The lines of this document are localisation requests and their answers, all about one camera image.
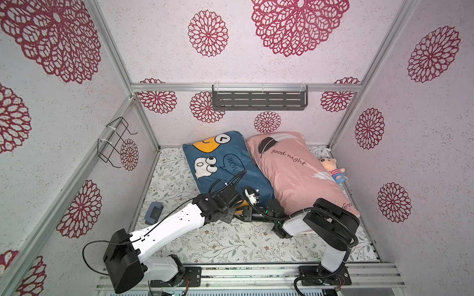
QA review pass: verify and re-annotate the pink good night pillow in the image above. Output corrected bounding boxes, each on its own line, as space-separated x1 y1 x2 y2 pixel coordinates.
246 132 360 217

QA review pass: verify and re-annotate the blue cartoon pillow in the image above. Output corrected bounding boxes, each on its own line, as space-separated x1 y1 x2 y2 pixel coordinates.
182 131 275 208

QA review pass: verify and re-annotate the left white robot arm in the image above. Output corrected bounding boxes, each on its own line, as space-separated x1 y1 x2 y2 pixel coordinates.
103 185 244 294

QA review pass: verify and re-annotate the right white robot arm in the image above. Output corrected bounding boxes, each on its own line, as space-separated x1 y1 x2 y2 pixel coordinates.
235 198 360 275

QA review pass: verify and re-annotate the floral bed sheet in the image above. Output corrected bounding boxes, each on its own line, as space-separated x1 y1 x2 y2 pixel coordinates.
123 146 380 264

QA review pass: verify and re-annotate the blue grey phone holder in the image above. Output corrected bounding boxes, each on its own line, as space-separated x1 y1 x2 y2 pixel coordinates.
144 202 164 225

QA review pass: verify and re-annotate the small plush doll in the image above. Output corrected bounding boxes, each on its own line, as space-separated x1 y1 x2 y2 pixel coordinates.
320 158 346 185

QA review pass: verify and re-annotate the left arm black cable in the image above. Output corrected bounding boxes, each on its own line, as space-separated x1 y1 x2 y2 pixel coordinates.
82 169 249 277

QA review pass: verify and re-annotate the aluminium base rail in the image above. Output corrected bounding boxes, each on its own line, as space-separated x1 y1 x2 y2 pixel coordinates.
185 262 406 292

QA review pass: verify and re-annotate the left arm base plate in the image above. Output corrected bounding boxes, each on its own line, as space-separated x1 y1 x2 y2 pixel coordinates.
150 266 202 287

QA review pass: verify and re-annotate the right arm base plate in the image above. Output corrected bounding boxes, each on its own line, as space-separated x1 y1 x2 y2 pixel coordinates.
299 265 352 287

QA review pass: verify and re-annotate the grey wall shelf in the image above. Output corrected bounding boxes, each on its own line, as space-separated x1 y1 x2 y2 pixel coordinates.
211 85 309 111

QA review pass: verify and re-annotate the black wire wall rack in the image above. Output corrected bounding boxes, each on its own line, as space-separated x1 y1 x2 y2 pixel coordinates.
96 117 139 171

